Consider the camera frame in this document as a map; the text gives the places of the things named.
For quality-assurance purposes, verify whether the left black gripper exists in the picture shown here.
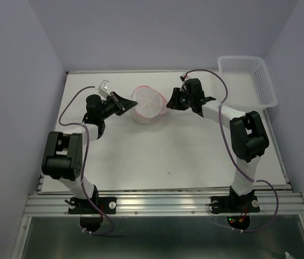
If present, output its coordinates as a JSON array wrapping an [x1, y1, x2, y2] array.
[[99, 92, 136, 120]]

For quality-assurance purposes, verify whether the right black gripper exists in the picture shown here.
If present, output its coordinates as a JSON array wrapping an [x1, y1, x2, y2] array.
[[164, 87, 192, 111]]

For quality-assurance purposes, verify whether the white mesh laundry bag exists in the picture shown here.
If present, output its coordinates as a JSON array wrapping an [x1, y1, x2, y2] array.
[[130, 85, 167, 125]]

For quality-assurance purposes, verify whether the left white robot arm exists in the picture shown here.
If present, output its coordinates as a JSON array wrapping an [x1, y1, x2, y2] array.
[[42, 92, 137, 213]]

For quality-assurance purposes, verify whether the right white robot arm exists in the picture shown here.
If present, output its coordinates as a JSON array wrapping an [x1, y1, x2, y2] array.
[[167, 77, 270, 214]]

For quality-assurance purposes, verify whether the white plastic basket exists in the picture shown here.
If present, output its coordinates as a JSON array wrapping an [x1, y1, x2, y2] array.
[[218, 56, 278, 112]]

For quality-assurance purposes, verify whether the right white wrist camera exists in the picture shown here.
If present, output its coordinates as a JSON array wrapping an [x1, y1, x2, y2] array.
[[180, 74, 191, 83]]

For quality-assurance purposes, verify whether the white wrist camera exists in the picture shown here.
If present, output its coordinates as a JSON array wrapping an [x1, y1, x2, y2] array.
[[180, 74, 191, 83], [98, 80, 109, 99]]

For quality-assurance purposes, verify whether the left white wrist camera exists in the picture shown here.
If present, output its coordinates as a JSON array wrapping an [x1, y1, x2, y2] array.
[[98, 80, 109, 99]]

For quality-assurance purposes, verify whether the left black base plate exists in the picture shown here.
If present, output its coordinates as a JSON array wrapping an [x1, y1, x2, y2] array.
[[64, 196, 117, 236]]

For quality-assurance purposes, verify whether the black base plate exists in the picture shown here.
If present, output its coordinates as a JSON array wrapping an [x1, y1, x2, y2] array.
[[64, 196, 117, 236], [208, 193, 260, 231]]

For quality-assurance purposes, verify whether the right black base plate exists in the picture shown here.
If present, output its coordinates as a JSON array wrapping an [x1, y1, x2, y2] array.
[[208, 193, 260, 231]]

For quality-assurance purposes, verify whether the aluminium front rail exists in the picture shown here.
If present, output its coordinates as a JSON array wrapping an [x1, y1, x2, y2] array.
[[23, 192, 304, 217]]

